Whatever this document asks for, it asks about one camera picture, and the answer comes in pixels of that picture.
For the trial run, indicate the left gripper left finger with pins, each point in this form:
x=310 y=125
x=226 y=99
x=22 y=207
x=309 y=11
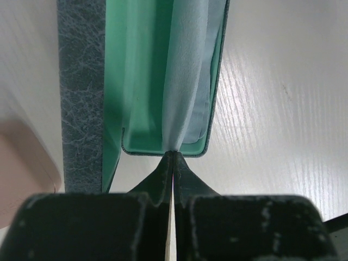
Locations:
x=85 y=226

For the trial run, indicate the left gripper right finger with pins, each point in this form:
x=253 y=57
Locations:
x=210 y=226

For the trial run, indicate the pink glasses case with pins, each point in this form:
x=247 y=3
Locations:
x=26 y=168

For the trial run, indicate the blue glasses case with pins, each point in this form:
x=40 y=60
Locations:
x=92 y=58

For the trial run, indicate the light blue cleaning cloth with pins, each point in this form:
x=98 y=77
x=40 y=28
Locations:
x=173 y=58

